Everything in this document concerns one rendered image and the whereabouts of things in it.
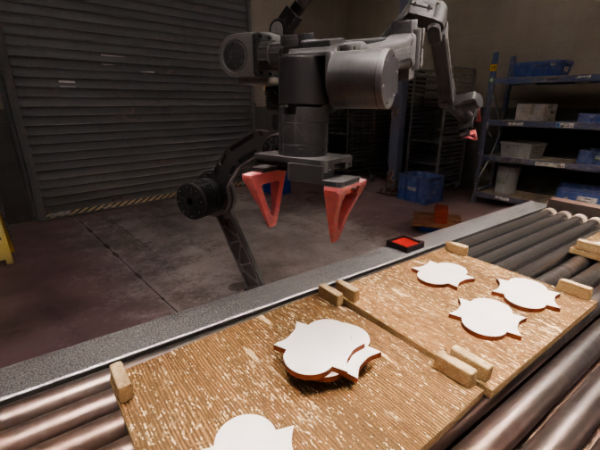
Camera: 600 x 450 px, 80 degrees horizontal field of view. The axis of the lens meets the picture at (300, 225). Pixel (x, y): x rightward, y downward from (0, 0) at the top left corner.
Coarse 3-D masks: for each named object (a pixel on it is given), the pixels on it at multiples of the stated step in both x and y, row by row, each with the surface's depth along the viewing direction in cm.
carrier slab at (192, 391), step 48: (240, 336) 62; (288, 336) 62; (384, 336) 62; (144, 384) 51; (192, 384) 51; (240, 384) 51; (288, 384) 51; (336, 384) 51; (384, 384) 51; (432, 384) 51; (144, 432) 44; (192, 432) 44; (336, 432) 44; (384, 432) 44; (432, 432) 44
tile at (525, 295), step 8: (496, 280) 80; (504, 280) 79; (512, 280) 79; (520, 280) 79; (528, 280) 79; (496, 288) 75; (504, 288) 75; (512, 288) 75; (520, 288) 75; (528, 288) 75; (536, 288) 75; (544, 288) 75; (504, 296) 72; (512, 296) 72; (520, 296) 72; (528, 296) 72; (536, 296) 72; (544, 296) 72; (552, 296) 72; (512, 304) 70; (520, 304) 69; (528, 304) 69; (536, 304) 69; (544, 304) 69; (552, 304) 69
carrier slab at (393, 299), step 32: (448, 256) 93; (384, 288) 77; (416, 288) 77; (448, 288) 77; (480, 288) 77; (384, 320) 66; (416, 320) 66; (448, 320) 66; (544, 320) 66; (576, 320) 66; (448, 352) 58; (480, 352) 58; (512, 352) 58; (544, 352) 60; (480, 384) 51
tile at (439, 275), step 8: (432, 264) 86; (440, 264) 86; (448, 264) 86; (456, 264) 86; (416, 272) 84; (424, 272) 82; (432, 272) 82; (440, 272) 82; (448, 272) 82; (456, 272) 82; (464, 272) 82; (424, 280) 79; (432, 280) 79; (440, 280) 79; (448, 280) 79; (456, 280) 79; (464, 280) 79; (472, 280) 80; (456, 288) 76
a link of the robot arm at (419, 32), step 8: (312, 32) 98; (416, 32) 71; (424, 32) 80; (280, 40) 100; (288, 40) 98; (296, 40) 98; (304, 40) 96; (344, 40) 90; (352, 40) 87; (360, 40) 86; (368, 40) 84; (376, 40) 83; (416, 40) 72; (416, 48) 73; (416, 56) 73; (416, 64) 74
